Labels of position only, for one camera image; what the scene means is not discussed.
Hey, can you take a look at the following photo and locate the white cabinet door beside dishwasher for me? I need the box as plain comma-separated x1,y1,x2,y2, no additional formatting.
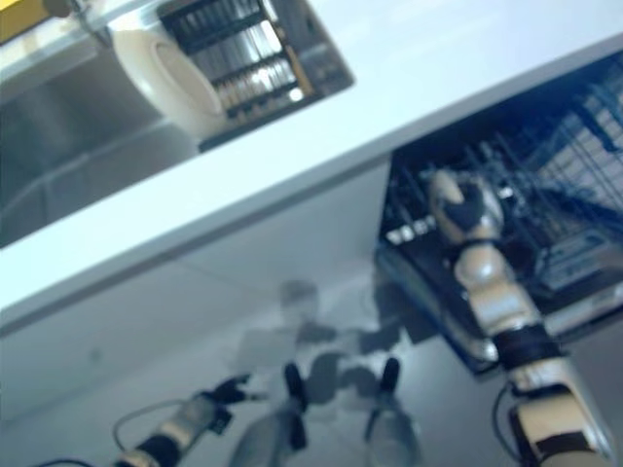
160,159,391,351

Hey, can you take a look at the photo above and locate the robot right leg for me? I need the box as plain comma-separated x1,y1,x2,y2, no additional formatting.
363,356,425,467

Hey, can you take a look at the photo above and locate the built-in dishwasher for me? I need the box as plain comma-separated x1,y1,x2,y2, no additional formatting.
373,35,623,377

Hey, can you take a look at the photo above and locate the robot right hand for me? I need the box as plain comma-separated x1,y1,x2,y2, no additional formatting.
441,175,503,244

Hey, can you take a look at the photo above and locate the dishwasher wire basket rack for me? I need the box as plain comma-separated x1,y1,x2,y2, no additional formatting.
523,51,623,218

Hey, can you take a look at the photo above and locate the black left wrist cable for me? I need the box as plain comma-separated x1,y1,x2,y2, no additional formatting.
26,398,196,467

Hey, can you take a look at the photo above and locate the stainless steel sink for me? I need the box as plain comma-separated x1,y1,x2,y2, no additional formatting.
0,0,357,250

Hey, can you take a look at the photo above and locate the wide white cabinet door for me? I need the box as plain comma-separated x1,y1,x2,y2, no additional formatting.
0,257,205,429

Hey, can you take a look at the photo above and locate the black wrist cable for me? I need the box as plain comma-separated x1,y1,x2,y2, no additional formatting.
26,398,196,467
492,382,525,451

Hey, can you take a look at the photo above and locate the black sink dish rack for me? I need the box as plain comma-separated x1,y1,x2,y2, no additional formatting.
158,0,357,153

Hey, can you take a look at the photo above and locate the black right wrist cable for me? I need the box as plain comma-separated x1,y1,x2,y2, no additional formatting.
492,382,525,451

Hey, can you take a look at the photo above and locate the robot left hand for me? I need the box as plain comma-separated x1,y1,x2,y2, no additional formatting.
203,372,268,407

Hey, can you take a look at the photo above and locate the grey dishwasher detergent dispenser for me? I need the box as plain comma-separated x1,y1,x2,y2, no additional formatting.
538,232,615,294

